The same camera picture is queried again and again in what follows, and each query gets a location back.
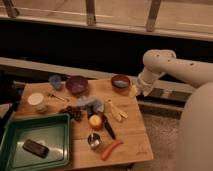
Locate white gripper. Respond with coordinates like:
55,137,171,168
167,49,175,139
129,72,157,98

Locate yellow banana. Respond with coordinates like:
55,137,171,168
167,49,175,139
108,100,128,122

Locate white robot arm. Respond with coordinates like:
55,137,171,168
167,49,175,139
131,49,213,171

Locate red bowl blue inside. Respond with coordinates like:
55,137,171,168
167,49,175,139
111,74,130,89

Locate purple bowl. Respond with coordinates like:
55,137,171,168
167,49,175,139
65,76,88,95

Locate wooden cutting board table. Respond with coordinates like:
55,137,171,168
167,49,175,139
14,79,153,171

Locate blue crumpled cloth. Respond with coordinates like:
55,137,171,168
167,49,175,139
77,96,105,112

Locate yellow red apple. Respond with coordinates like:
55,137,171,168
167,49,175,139
89,115,103,130

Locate orange carrot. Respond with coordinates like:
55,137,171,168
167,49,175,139
100,140,123,161

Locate small metal cup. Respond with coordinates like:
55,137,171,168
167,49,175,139
87,133,101,149

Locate dark grape bunch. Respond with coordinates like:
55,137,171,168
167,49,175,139
60,106,82,122

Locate small blue cup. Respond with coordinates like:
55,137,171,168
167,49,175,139
48,75,62,90

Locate metal fork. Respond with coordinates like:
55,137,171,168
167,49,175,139
46,93,69,102

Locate green plastic tray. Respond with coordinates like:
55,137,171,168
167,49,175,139
0,114,70,171

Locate dark brown sponge block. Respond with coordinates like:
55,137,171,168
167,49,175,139
22,139,49,158

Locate black handled knife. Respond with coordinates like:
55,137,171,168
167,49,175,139
101,115,116,139

